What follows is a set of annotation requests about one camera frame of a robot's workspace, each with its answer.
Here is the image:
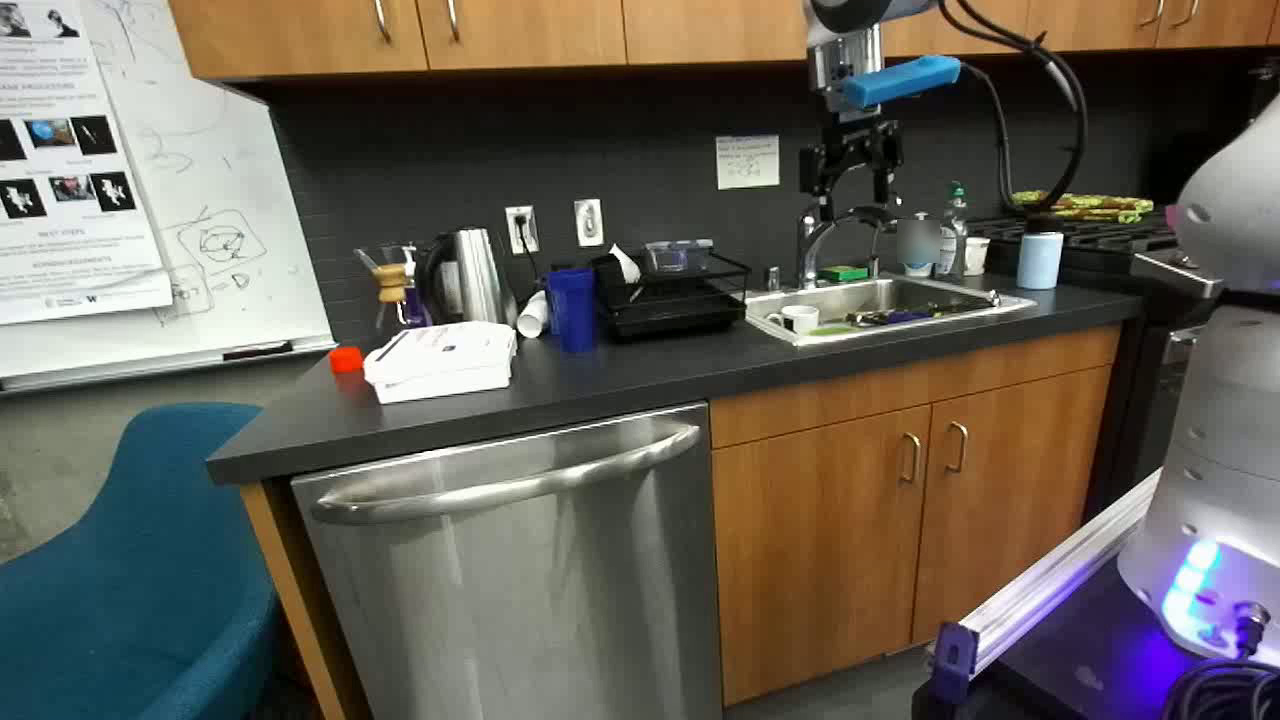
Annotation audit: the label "light blue tumbler black lid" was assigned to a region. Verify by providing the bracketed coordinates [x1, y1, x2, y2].
[1012, 226, 1067, 292]

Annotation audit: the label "black wire dish basket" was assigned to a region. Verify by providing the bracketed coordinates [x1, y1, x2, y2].
[592, 243, 748, 348]

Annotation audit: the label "white whiteboard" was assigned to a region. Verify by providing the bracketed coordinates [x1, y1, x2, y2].
[0, 0, 337, 397]

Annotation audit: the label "poster with dark photos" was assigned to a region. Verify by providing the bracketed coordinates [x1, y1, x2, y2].
[0, 0, 178, 332]

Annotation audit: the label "dish soap bottle green cap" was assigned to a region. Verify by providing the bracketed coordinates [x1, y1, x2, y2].
[934, 181, 973, 281]

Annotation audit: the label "white paper wall sign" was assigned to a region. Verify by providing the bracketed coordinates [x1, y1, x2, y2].
[711, 133, 786, 190]

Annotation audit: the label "yellow green cloth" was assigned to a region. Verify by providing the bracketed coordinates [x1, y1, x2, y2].
[1007, 186, 1160, 226]

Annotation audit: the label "black coiled base cable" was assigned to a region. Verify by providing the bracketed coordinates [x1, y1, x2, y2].
[1166, 655, 1280, 720]

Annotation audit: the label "clear soap pump dispenser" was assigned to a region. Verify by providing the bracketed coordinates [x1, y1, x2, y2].
[897, 208, 940, 281]

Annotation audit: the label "stainless steel dishwasher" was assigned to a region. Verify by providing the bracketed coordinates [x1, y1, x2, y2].
[287, 398, 727, 720]

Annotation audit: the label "blue plastic cup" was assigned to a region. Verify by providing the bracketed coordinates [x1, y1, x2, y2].
[542, 264, 599, 356]

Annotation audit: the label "white wall outlet plate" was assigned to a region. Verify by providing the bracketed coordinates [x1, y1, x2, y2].
[571, 196, 610, 251]
[500, 199, 544, 260]

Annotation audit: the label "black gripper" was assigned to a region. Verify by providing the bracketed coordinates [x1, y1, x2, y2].
[798, 109, 912, 226]

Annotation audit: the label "teal upholstered chair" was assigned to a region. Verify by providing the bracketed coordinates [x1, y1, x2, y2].
[0, 398, 284, 720]

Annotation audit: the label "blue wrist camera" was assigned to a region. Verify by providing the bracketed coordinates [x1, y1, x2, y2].
[837, 50, 963, 111]

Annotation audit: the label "narrow wooden lower cabinet door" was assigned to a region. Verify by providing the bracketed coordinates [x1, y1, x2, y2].
[912, 358, 1117, 647]

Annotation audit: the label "white flat box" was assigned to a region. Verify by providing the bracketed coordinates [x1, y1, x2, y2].
[361, 318, 519, 408]

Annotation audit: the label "steel carafe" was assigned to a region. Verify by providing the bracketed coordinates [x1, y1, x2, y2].
[453, 223, 509, 328]

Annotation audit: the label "stainless steel sink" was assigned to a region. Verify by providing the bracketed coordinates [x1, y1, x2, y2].
[741, 272, 1041, 352]

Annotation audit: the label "wide wooden lower cabinet door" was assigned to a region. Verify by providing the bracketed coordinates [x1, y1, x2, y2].
[711, 398, 934, 709]

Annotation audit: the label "chrome sink faucet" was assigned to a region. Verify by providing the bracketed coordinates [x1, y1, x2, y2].
[798, 199, 912, 292]

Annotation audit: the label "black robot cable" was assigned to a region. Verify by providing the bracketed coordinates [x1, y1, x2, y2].
[935, 0, 1092, 216]

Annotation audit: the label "wooden upper cabinets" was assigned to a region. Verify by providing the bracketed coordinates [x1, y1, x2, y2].
[165, 0, 1280, 86]

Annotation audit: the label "glass pour-over coffee maker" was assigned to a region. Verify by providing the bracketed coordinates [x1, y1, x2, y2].
[353, 240, 431, 332]

